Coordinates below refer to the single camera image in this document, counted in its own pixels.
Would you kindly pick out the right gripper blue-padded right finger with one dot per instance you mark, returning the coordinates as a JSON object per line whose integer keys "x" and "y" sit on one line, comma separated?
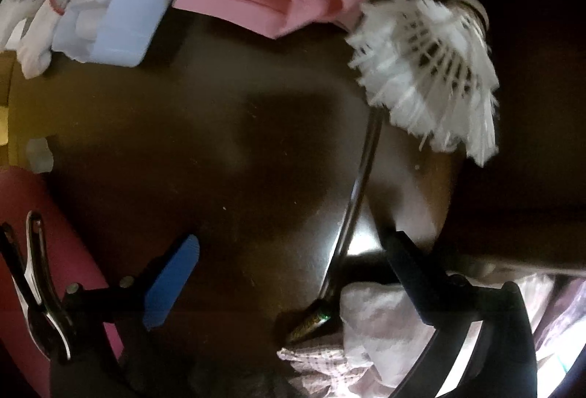
{"x": 503, "y": 362}

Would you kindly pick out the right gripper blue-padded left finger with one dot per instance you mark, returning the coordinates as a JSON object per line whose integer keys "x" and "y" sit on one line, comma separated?
{"x": 147, "y": 299}

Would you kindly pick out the red bin with green rim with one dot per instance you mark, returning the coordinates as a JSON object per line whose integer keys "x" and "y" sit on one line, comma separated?
{"x": 71, "y": 267}

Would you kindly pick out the white tissue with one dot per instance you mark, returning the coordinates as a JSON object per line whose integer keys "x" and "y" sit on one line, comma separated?
{"x": 34, "y": 51}

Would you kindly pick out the white feather shuttlecock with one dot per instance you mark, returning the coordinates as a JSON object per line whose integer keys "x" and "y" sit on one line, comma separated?
{"x": 427, "y": 63}

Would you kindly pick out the metal spring clamp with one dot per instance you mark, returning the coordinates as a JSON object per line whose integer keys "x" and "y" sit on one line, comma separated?
{"x": 46, "y": 320}

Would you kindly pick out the pink checked bedsheet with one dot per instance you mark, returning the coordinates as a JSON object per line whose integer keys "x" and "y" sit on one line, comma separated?
{"x": 380, "y": 339}

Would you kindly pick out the dark wooden nightstand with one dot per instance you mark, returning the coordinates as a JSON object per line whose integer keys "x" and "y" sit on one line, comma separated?
{"x": 252, "y": 145}

